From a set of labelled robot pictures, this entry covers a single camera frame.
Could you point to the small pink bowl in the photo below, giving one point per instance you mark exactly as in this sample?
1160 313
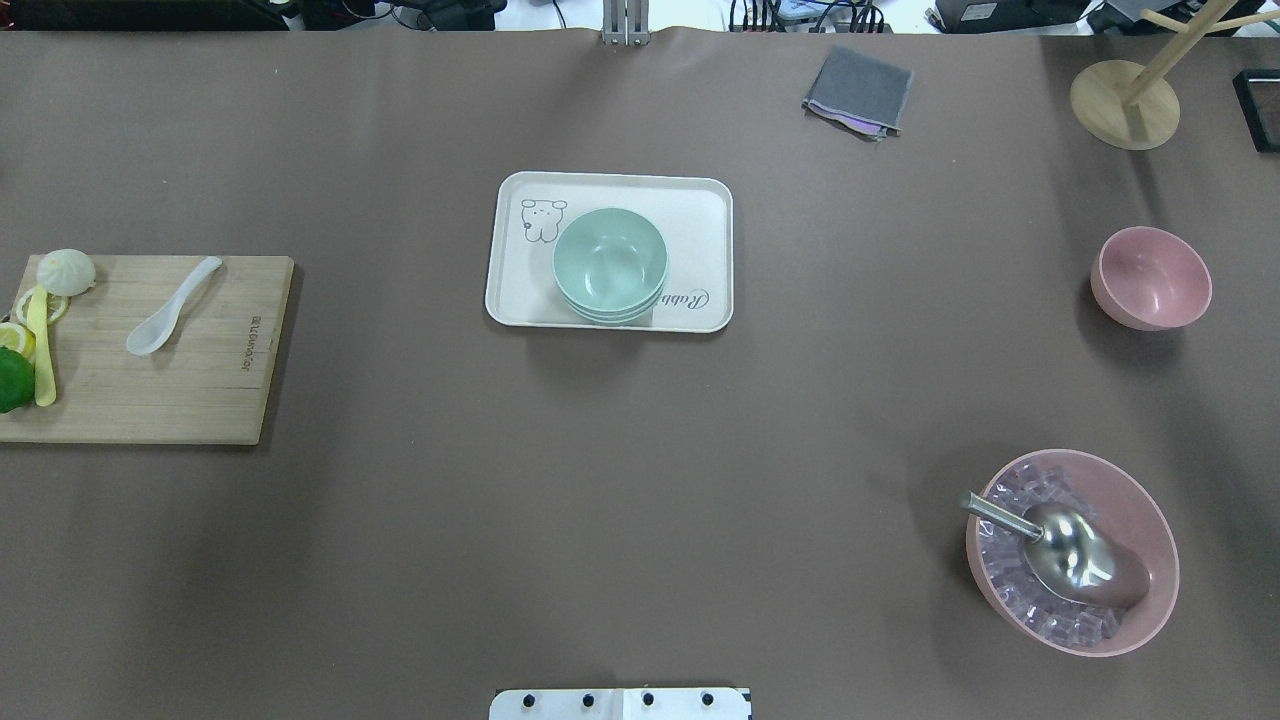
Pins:
1148 279

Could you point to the bottom green bowl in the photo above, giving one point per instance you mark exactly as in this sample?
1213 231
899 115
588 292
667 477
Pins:
614 317

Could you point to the green bowl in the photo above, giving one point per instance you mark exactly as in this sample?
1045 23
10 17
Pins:
609 260
614 317

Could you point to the top green bowl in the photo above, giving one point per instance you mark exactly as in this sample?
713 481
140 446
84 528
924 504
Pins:
609 260

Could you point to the large pink bowl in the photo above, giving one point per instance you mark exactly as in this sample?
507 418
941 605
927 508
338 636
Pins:
1127 514

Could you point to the white ceramic spoon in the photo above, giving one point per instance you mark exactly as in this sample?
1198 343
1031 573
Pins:
153 332

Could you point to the cream rectangular serving tray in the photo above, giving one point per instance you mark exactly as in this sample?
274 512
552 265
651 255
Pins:
695 216

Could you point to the folded grey cloth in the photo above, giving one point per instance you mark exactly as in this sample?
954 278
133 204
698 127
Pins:
859 92

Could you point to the bamboo cutting board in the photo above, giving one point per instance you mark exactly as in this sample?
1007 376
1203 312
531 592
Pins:
208 385

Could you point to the clear ice cubes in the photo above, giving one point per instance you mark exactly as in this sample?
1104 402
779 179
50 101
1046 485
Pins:
1063 623

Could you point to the metal ice scoop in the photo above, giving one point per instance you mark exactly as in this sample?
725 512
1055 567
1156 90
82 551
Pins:
1070 558

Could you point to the wooden mug tree stand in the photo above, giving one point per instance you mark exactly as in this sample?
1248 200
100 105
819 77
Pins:
1131 106

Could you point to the white steamed bun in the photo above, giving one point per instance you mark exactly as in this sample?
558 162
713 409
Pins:
66 272

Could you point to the lemon slice on board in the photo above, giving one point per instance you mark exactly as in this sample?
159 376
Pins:
56 307

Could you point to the green lime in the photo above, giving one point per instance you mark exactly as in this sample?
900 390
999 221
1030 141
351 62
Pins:
17 382

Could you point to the black box at edge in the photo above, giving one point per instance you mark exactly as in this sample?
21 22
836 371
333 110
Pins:
1257 91

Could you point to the metal bracket at table edge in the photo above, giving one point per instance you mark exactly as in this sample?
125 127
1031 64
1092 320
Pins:
625 23

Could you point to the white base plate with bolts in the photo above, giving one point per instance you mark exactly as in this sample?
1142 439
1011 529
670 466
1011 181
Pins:
623 703

